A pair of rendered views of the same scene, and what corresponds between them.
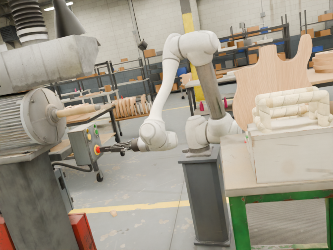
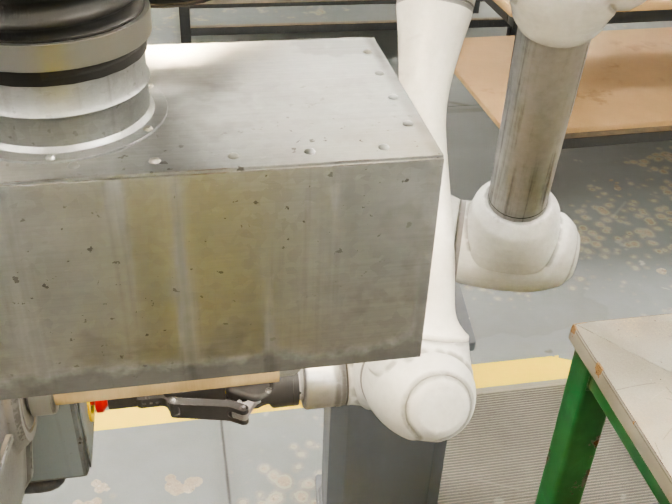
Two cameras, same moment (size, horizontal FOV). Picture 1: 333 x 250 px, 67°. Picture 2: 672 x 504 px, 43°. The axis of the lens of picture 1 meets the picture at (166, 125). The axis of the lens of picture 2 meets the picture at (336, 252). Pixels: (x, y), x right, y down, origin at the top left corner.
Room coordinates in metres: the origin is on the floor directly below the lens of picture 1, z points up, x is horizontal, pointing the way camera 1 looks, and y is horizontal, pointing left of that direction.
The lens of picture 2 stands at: (0.57, 0.46, 1.74)
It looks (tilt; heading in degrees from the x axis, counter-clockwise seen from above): 35 degrees down; 335
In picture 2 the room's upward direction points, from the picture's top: 2 degrees clockwise
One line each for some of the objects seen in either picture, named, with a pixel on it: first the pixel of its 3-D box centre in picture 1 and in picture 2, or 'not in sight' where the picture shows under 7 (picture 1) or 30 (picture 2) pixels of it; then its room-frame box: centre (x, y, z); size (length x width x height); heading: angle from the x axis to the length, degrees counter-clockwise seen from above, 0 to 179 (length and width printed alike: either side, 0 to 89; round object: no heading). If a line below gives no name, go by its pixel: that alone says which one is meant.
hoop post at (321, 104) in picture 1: (323, 110); not in sight; (0.73, -0.48, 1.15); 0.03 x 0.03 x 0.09
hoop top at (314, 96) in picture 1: (292, 99); not in sight; (0.76, -0.40, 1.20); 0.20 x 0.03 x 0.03; 76
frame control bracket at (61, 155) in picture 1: (68, 150); not in sight; (1.33, 0.55, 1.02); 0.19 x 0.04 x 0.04; 167
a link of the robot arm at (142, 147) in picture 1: (144, 143); (317, 373); (1.33, 0.14, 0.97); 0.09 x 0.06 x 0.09; 168
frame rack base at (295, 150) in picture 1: (292, 148); not in sight; (0.80, -0.41, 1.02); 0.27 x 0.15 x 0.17; 77
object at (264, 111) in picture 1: (265, 117); not in sight; (0.78, -0.31, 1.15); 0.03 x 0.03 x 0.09
